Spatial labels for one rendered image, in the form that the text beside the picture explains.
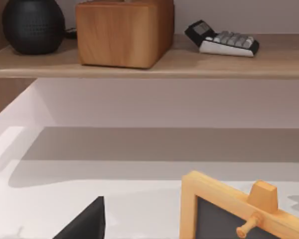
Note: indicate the wooden shelf board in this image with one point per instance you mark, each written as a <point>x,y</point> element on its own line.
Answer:
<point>189,66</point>

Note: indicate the wooden box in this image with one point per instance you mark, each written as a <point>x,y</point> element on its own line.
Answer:
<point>122,32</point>

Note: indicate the black and white calculator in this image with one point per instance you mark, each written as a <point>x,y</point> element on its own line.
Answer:
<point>224,42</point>

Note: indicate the wooden framed blackboard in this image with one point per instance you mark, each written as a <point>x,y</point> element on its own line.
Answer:
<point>214,214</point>

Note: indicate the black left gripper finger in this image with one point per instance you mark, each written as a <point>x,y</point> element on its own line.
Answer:
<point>89,221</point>

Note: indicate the round black speaker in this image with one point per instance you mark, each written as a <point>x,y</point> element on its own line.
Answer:
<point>33,26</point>

